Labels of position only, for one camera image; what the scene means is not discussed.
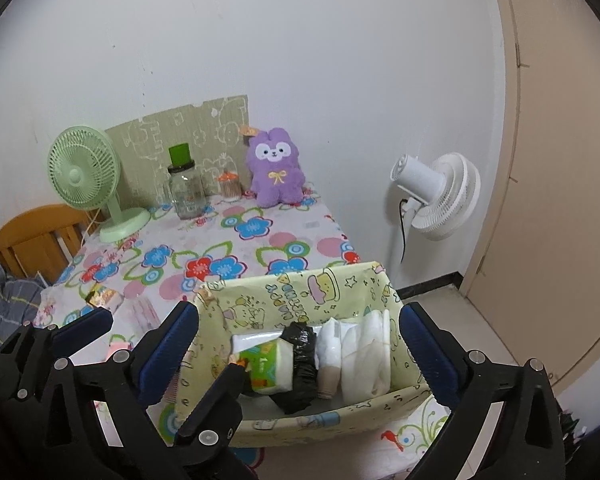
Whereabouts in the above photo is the green tissue pack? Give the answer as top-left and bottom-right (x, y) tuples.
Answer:
(230, 331), (295, 395)

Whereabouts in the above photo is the purple plush bunny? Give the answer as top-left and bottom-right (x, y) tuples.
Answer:
(245, 127), (308, 208)

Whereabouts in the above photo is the beige door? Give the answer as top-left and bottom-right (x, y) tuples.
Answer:
(462, 0), (600, 401)

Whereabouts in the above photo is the small jar orange lid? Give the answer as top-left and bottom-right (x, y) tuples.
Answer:
(217, 171), (242, 203)

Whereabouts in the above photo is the white diaper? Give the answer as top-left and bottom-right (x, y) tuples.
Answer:
(340, 307), (393, 403)

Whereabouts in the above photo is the clear white pad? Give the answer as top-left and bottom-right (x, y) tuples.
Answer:
(316, 317), (355, 371)

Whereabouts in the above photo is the wooden chair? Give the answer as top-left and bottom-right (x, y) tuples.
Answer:
(0, 203), (96, 286)

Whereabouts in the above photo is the green desk fan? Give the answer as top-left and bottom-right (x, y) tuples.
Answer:
(47, 125), (153, 244)

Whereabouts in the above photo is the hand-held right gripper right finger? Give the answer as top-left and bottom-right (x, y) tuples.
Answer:
(399, 303), (567, 480)

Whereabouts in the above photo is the glass jar green lid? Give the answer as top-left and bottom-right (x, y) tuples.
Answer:
(164, 143), (204, 221)

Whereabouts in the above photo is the grey plaid blanket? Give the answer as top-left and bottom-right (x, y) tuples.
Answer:
(0, 255), (48, 361)

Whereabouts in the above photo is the white standing fan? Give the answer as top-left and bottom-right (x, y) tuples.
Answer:
(387, 152), (482, 286)

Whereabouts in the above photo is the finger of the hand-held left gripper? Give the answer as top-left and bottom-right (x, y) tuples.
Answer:
(0, 307), (114, 402)
(174, 362), (261, 480)

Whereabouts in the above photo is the clear plastic bag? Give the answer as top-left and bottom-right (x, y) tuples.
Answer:
(125, 295), (161, 333)

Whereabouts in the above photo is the black fan cable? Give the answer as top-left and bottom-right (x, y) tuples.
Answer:
(398, 199), (414, 266)

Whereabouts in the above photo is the black plastic bag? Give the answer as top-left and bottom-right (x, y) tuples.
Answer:
(272, 322), (321, 415)

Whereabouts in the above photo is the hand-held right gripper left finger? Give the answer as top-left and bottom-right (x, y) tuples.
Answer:
(30, 301), (201, 480)

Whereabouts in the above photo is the white fan cord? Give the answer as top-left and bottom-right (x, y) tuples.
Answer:
(82, 207), (106, 241)

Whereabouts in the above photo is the green patterned board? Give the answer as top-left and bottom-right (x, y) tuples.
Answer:
(104, 94), (251, 206)

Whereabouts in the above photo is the yellow cartoon print storage box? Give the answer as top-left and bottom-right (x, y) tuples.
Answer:
(172, 261), (433, 448)

